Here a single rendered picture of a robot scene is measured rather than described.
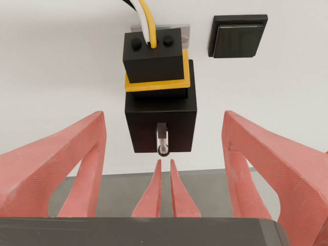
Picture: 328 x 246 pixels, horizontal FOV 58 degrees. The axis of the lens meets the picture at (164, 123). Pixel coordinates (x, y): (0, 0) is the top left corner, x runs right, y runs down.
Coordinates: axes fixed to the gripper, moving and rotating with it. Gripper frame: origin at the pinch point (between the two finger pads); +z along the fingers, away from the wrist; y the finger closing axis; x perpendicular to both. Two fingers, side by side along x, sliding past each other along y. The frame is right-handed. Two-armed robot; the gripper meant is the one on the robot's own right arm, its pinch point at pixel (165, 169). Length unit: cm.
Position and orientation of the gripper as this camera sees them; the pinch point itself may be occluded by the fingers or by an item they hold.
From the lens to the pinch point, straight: 30.5
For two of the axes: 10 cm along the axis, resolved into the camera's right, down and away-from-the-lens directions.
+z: 0.0, -7.7, 6.3
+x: 0.2, 6.3, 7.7
